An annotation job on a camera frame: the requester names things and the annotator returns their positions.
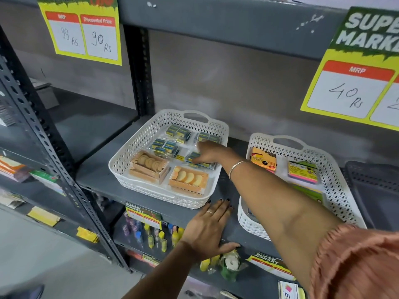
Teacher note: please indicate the person's left hand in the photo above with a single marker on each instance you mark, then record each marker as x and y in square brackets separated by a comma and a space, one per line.
[205, 231]

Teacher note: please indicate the person's right hand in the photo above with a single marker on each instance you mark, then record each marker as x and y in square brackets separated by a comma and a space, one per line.
[216, 154]

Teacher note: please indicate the person's left thumb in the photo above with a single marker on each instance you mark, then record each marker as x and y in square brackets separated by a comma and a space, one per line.
[230, 246]

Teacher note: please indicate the person's right fingers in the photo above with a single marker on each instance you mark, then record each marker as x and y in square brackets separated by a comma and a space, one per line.
[199, 157]

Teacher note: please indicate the person's left middle finger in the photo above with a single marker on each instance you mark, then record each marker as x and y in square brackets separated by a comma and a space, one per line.
[219, 211]

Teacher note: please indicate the blue yellow staple packet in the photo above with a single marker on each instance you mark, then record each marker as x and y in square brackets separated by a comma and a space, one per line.
[164, 148]
[178, 133]
[209, 137]
[207, 165]

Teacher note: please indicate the person's left forearm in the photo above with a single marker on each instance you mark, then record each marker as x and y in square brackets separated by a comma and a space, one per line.
[162, 277]

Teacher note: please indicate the person's right forearm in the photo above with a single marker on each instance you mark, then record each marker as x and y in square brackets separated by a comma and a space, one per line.
[280, 211]

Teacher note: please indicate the green tape dispenser pack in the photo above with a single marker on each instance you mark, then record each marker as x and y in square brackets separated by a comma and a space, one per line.
[232, 264]

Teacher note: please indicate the small yellow price sticker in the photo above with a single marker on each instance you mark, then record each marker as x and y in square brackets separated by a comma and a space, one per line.
[180, 157]

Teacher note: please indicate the wooden box of round discs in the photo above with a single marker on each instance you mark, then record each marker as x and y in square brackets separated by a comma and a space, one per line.
[188, 180]
[149, 166]

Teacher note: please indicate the yellow bottle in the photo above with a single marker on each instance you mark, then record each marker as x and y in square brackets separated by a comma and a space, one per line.
[205, 264]

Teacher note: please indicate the small yellow green shelf sign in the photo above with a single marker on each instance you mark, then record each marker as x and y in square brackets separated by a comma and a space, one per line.
[141, 214]
[269, 266]
[146, 259]

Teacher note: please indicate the orange black sticky note pack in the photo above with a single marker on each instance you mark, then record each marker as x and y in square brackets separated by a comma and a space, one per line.
[263, 159]

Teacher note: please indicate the white pink printed packet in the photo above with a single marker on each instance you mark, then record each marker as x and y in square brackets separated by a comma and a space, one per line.
[290, 291]

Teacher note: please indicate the row of colourful glue bottles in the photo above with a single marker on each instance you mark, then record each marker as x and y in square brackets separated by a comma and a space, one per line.
[149, 236]

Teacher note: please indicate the neon striped sticky note pack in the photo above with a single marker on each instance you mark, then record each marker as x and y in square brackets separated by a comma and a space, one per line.
[302, 171]

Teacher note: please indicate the green sticky note pack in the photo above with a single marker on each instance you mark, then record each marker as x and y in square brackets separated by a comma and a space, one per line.
[311, 193]

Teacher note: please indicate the pink ribbed sleeve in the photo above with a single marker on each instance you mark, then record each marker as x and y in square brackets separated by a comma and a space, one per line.
[358, 264]

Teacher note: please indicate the yellow shelf label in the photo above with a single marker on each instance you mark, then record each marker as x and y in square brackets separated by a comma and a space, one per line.
[43, 216]
[87, 235]

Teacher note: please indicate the grey metal shelf rack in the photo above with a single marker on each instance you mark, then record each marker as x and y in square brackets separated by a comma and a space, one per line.
[249, 24]

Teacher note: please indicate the green white box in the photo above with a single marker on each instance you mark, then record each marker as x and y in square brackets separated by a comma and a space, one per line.
[46, 180]

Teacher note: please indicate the dark grey perforated basket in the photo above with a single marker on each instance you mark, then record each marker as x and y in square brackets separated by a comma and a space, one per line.
[377, 189]

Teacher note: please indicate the large yellow green price sign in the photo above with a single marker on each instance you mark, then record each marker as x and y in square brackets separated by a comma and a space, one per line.
[81, 34]
[352, 87]

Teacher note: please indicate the grey perforated metal side rack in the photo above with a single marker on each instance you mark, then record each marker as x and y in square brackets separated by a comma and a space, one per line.
[28, 99]

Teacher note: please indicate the stack of orange notebooks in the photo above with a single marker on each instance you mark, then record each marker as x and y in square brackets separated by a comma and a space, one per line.
[12, 168]

